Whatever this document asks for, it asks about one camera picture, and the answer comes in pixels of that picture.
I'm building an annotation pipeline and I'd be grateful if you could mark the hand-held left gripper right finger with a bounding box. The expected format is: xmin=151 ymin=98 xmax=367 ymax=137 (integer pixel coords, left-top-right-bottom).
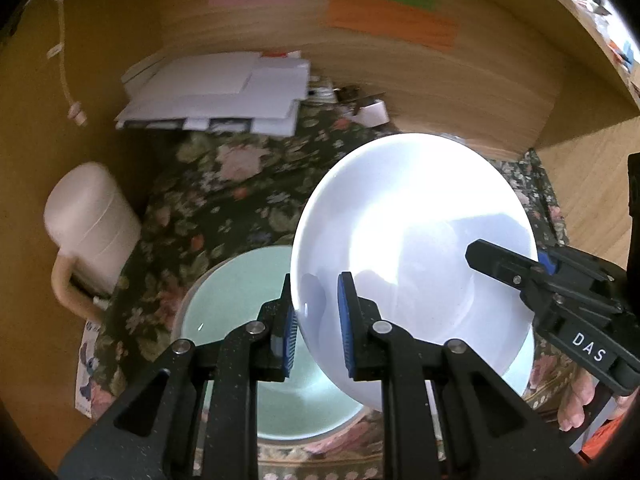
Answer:
xmin=336 ymin=271 xmax=581 ymax=480

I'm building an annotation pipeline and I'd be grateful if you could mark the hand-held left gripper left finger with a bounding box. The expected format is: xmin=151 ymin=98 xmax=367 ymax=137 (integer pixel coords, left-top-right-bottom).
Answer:
xmin=57 ymin=272 xmax=301 ymax=480

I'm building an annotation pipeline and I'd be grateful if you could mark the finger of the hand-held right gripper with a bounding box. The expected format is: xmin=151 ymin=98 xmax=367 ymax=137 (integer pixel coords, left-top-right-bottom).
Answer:
xmin=537 ymin=247 xmax=626 ymax=292
xmin=465 ymin=239 xmax=547 ymax=297

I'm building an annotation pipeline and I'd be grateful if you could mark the light green bowl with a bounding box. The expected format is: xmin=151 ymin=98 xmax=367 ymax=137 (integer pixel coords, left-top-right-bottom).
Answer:
xmin=175 ymin=246 xmax=368 ymax=442

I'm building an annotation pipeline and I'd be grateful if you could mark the white bowl with black spots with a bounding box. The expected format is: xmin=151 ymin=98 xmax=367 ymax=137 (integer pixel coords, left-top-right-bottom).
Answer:
xmin=291 ymin=132 xmax=538 ymax=411

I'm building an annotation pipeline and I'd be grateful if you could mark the person's right hand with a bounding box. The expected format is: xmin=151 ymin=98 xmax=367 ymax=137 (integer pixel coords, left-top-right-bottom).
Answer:
xmin=556 ymin=371 xmax=607 ymax=432

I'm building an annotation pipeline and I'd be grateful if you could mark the dark floral tablecloth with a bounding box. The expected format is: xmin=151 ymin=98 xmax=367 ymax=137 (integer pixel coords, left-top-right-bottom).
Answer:
xmin=90 ymin=110 xmax=576 ymax=480

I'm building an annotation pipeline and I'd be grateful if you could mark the small white box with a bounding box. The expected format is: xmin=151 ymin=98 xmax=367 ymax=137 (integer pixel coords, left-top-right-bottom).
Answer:
xmin=357 ymin=99 xmax=391 ymax=128

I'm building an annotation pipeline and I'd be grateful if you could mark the blue cartoon sticker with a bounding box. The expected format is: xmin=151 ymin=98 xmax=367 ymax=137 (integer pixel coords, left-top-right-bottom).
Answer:
xmin=75 ymin=320 xmax=103 ymax=418

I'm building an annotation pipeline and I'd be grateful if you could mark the pink mug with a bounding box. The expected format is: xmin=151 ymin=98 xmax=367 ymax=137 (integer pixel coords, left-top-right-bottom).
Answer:
xmin=44 ymin=161 xmax=142 ymax=320

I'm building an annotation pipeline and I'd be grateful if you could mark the stack of small booklets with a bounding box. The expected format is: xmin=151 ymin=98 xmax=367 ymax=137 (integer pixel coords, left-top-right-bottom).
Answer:
xmin=305 ymin=77 xmax=351 ymax=106

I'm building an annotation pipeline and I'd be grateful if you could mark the orange sticky note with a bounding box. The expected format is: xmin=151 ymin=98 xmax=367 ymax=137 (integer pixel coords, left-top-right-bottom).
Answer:
xmin=323 ymin=0 xmax=460 ymax=53

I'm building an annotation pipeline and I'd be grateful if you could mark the stack of white papers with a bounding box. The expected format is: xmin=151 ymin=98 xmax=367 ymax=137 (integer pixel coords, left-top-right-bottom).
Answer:
xmin=114 ymin=50 xmax=312 ymax=137

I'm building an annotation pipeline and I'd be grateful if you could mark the white charging cable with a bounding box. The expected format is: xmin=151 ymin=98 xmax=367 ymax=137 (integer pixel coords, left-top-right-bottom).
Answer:
xmin=47 ymin=0 xmax=88 ymax=126

